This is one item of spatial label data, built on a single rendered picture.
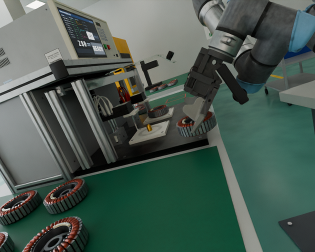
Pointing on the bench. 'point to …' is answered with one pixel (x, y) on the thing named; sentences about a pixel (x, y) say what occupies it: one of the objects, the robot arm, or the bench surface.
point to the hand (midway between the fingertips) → (194, 125)
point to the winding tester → (39, 42)
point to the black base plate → (144, 146)
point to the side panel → (24, 146)
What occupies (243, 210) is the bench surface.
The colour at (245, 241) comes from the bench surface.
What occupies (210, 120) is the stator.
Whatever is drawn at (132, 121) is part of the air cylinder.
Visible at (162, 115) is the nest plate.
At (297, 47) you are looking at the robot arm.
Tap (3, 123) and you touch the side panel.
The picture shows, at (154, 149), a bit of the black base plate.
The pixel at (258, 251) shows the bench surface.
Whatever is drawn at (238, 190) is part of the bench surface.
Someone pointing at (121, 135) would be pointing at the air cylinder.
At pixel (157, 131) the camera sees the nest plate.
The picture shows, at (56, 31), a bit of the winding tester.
